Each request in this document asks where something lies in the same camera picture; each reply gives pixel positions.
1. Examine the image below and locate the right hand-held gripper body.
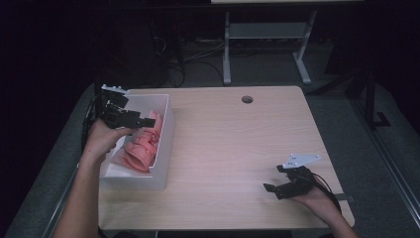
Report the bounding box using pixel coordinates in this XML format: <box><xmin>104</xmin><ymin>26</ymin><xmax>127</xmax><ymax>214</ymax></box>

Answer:
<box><xmin>275</xmin><ymin>153</ymin><xmax>322</xmax><ymax>200</ymax></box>

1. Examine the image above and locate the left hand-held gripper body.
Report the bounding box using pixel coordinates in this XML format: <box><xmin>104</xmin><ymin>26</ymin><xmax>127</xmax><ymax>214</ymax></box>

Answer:
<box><xmin>98</xmin><ymin>83</ymin><xmax>142</xmax><ymax>130</ymax></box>

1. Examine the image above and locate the white box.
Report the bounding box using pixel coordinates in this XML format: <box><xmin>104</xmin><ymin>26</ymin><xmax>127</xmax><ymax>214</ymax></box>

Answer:
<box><xmin>98</xmin><ymin>93</ymin><xmax>175</xmax><ymax>191</ymax></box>

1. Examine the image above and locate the pink glove with grey palm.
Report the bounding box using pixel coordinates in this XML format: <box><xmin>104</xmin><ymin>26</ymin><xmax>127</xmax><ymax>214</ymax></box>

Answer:
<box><xmin>120</xmin><ymin>135</ymin><xmax>158</xmax><ymax>174</ymax></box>

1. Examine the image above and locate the person's right hand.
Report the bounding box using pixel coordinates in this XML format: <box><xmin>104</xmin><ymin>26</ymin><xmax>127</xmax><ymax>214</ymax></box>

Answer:
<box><xmin>291</xmin><ymin>182</ymin><xmax>342</xmax><ymax>222</ymax></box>

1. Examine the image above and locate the person's left hand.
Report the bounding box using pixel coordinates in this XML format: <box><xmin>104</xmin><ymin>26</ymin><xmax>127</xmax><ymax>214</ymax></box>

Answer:
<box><xmin>81</xmin><ymin>118</ymin><xmax>137</xmax><ymax>164</ymax></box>

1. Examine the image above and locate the black tape strip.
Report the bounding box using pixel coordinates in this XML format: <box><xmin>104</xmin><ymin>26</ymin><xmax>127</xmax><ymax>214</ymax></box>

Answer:
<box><xmin>335</xmin><ymin>192</ymin><xmax>357</xmax><ymax>203</ymax></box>

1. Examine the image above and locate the grey metal stand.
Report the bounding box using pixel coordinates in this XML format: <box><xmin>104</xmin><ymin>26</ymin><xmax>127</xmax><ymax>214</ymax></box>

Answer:
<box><xmin>222</xmin><ymin>9</ymin><xmax>317</xmax><ymax>86</ymax></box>

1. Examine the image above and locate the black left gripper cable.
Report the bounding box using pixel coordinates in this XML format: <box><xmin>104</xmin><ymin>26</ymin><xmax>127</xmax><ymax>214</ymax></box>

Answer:
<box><xmin>80</xmin><ymin>93</ymin><xmax>107</xmax><ymax>154</ymax></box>

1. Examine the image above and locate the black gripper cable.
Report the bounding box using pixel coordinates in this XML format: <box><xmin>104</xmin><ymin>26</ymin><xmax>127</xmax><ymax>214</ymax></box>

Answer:
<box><xmin>80</xmin><ymin>93</ymin><xmax>107</xmax><ymax>154</ymax></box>
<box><xmin>311</xmin><ymin>173</ymin><xmax>343</xmax><ymax>213</ymax></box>

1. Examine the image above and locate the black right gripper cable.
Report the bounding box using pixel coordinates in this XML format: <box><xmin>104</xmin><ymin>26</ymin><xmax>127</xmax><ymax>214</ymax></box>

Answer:
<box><xmin>311</xmin><ymin>173</ymin><xmax>343</xmax><ymax>213</ymax></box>

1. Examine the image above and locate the bundle of floor cables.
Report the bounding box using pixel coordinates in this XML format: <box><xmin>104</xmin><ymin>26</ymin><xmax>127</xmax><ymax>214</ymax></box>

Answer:
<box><xmin>152</xmin><ymin>33</ymin><xmax>226</xmax><ymax>88</ymax></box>

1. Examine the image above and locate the metal floor rail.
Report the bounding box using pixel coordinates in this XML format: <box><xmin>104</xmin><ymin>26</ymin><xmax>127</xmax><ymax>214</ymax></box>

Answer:
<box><xmin>41</xmin><ymin>170</ymin><xmax>80</xmax><ymax>238</ymax></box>
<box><xmin>350</xmin><ymin>98</ymin><xmax>420</xmax><ymax>220</ymax></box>

